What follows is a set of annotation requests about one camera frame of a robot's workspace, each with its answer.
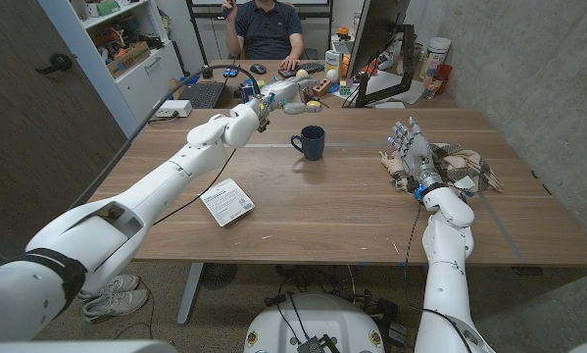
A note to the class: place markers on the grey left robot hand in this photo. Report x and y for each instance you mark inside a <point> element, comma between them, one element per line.
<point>293,88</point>

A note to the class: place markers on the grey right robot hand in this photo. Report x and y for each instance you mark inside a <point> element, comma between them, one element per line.
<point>418,152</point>

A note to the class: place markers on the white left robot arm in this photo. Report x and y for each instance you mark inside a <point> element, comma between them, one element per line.
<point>141,201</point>

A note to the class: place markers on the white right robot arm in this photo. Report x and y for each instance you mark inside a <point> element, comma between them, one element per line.
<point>447,274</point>

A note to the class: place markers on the red cup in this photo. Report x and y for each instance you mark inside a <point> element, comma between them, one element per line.
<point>444,76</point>

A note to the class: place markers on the white flat printed package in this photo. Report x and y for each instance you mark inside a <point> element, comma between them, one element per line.
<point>227,202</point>

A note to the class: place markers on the black keyboard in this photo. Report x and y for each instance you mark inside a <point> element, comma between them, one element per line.
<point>305,68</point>
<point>205,94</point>

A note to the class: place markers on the yellow ball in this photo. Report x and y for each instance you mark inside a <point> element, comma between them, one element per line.
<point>314,104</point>

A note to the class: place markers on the wooden block with holes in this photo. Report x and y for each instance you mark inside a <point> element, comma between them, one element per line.
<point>322,87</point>

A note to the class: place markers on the black computer mouse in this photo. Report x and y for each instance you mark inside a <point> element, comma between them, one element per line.
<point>258,69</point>

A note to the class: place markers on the white ball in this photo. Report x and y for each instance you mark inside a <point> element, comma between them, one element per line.
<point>331,75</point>

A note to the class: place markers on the beige plaid cloth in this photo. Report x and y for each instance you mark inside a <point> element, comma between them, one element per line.
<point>462,166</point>

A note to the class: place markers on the white carton box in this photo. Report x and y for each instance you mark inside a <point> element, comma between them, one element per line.
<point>333,64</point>

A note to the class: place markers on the colourful puzzle cube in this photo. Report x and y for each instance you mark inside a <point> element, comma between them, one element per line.
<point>345,88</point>

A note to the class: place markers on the dark blue mug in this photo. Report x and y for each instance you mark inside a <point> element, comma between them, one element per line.
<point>313,142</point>

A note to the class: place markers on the orange ball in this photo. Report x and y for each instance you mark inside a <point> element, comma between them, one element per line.
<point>346,64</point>

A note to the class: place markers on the person in dark polo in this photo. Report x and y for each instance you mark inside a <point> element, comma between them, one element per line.
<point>268,29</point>

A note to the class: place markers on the white lidded canister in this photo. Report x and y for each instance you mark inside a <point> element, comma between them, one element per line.
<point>434,56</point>

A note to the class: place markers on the black computer monitor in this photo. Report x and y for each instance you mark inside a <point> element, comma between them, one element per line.
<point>376,34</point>

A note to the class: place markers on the white power box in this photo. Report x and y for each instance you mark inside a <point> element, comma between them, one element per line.
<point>174,108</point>

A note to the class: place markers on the white shelf cabinet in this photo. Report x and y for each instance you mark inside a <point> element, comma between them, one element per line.
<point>141,83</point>

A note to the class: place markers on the cardboard box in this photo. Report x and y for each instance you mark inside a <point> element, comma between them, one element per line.
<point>129,59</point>

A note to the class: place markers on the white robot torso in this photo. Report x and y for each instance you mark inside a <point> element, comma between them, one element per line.
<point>317,321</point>

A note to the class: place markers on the black floor fan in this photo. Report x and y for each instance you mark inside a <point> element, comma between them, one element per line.
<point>219,275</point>

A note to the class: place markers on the grey table leg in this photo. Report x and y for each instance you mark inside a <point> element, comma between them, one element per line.
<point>189,294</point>

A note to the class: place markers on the grey sneaker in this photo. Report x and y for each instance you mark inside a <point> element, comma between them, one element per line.
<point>116,305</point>
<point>114,284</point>

